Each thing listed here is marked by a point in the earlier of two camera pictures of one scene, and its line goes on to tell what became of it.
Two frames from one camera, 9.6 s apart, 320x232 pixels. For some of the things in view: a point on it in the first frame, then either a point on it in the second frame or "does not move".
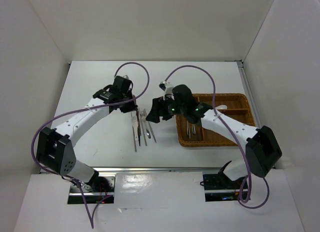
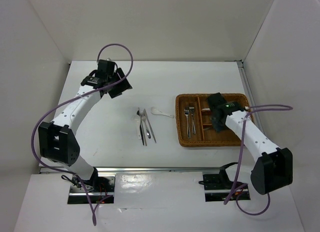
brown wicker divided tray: x=238 y=108 does not move
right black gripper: x=158 y=109 to x=217 y=128
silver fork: x=188 y=129 does not move
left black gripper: x=131 y=107 to x=123 y=85
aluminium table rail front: x=157 y=169 does not move
